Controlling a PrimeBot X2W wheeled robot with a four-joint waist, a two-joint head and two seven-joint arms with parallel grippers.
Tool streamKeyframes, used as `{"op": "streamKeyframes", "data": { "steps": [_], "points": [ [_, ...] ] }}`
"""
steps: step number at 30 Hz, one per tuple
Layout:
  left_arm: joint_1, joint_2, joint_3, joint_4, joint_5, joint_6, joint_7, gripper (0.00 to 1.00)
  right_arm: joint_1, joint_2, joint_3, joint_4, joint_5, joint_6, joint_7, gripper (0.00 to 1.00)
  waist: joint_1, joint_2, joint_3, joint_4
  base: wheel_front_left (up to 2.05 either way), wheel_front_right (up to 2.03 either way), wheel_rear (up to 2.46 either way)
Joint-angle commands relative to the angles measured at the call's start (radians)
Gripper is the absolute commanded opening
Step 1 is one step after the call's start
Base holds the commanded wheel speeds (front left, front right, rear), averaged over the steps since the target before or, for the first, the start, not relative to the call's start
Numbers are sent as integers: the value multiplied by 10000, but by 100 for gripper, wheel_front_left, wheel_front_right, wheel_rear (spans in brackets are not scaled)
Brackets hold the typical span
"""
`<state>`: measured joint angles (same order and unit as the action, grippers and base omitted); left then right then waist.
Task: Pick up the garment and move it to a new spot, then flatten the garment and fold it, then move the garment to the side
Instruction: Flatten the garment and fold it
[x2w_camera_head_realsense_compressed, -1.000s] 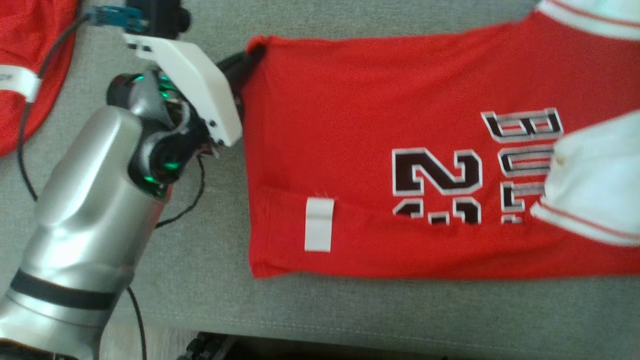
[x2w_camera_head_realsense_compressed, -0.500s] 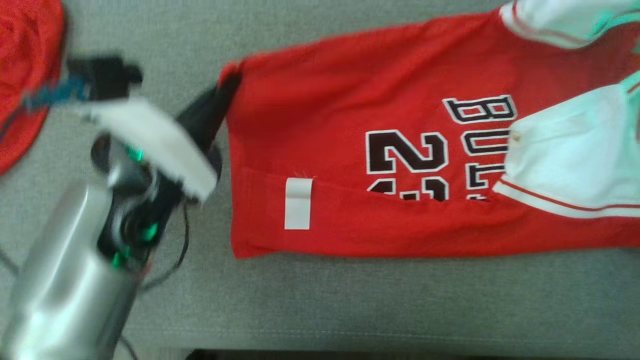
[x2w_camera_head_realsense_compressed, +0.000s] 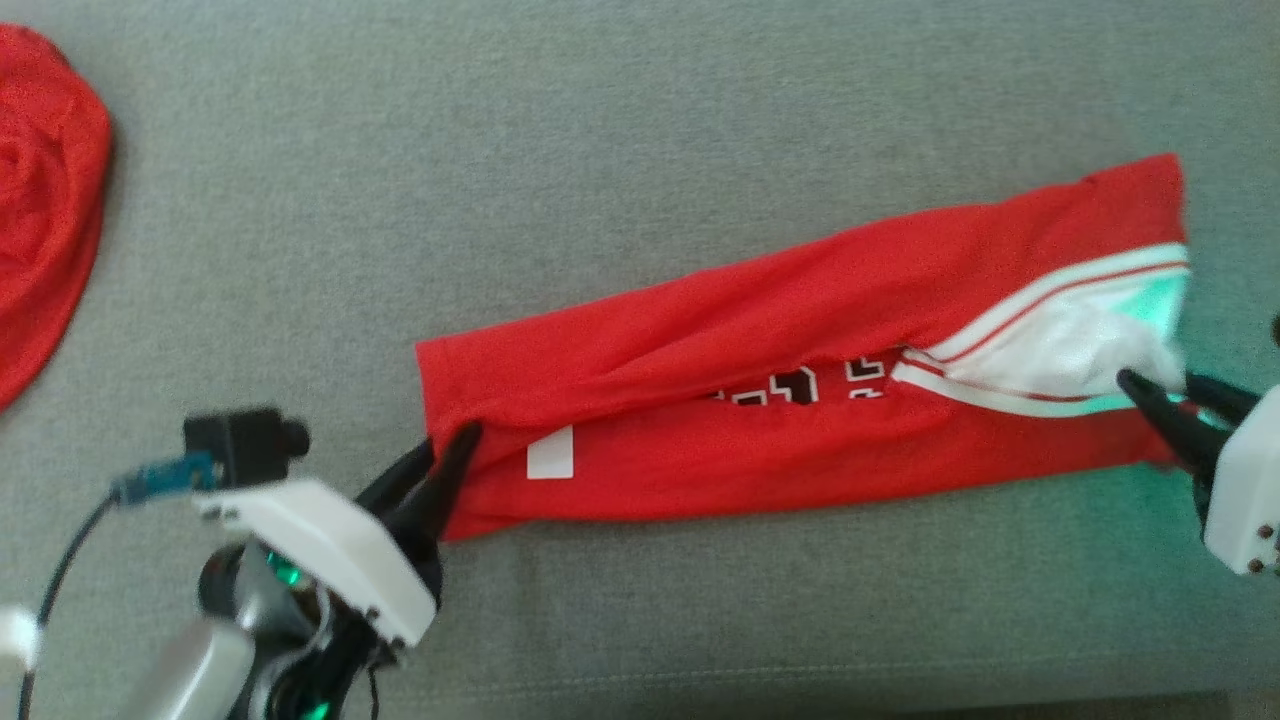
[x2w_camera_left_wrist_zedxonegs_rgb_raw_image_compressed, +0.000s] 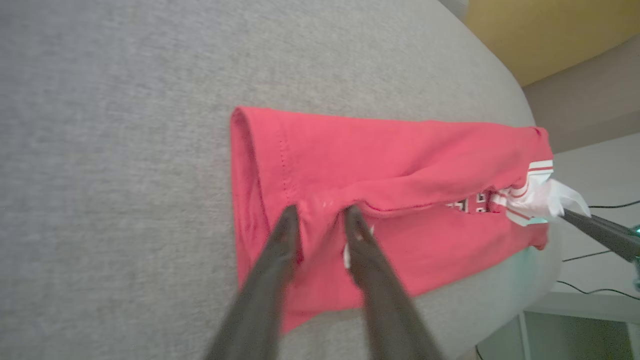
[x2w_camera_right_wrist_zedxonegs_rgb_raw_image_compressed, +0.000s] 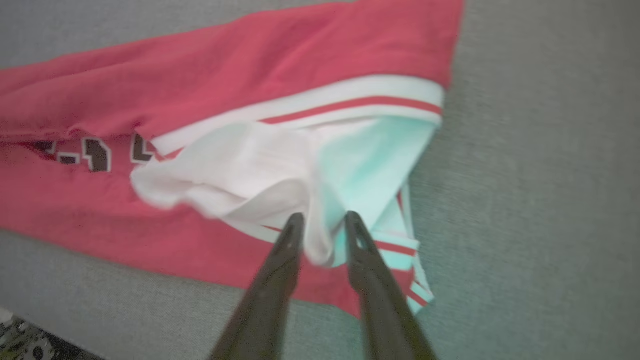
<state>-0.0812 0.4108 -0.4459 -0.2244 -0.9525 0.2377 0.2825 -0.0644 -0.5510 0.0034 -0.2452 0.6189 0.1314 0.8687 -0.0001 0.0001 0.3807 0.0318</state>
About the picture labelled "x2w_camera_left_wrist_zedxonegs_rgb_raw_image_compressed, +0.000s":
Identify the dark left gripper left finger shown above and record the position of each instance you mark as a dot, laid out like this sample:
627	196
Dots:
260	295

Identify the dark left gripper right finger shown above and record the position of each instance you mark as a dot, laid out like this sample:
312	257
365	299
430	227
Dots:
380	295

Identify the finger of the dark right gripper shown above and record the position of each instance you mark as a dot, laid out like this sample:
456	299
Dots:
607	232

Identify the red white basketball jersey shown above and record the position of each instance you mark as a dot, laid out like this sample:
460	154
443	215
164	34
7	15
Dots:
375	150

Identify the white shelf unit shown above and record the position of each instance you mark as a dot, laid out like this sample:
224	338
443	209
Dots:
575	320

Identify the large grey sofa seat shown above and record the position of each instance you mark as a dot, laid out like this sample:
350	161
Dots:
125	150

